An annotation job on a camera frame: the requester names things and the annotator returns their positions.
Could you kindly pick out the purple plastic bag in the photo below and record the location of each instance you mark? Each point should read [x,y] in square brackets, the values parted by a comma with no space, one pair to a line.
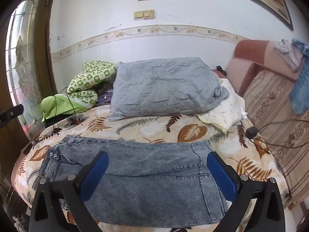
[106,98]

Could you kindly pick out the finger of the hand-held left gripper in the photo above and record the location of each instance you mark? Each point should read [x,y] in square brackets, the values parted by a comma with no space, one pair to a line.
[10,114]

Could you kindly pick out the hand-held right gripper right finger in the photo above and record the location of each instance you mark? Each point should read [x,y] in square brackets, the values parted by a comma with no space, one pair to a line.
[221,174]

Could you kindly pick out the cream pillow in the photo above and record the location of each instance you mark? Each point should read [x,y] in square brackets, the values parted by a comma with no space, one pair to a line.
[229,111]

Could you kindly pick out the grey quilted pillow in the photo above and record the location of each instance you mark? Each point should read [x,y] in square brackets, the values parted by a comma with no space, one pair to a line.
[164,89]

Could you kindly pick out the black charger adapter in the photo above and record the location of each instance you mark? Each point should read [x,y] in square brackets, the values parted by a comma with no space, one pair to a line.
[251,132]

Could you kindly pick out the beige wall switch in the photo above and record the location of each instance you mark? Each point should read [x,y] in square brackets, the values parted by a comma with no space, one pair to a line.
[138,15]
[149,14]

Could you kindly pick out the blue denim garment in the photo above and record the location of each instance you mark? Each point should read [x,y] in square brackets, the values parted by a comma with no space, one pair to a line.
[299,89]

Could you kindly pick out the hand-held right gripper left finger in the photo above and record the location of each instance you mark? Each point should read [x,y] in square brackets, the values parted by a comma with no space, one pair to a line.
[94,174]

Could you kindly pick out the leaf-print fleece blanket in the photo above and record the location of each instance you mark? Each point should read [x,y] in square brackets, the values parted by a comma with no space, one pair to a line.
[193,130]

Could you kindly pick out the wooden door with stained glass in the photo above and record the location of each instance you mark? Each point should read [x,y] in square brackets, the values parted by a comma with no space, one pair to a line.
[24,53]

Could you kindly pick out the pink sofa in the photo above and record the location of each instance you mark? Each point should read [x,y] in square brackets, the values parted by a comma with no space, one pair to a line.
[239,72]

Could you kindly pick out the green checkered quilt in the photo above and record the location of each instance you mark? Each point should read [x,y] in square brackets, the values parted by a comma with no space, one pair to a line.
[87,82]

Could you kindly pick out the white garment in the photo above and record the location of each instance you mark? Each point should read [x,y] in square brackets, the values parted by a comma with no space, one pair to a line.
[289,53]

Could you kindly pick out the striped floral sofa cover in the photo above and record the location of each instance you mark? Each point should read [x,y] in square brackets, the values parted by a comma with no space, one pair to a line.
[277,116]

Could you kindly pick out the grey denim pants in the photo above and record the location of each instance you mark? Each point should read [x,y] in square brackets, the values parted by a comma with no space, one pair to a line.
[149,169]

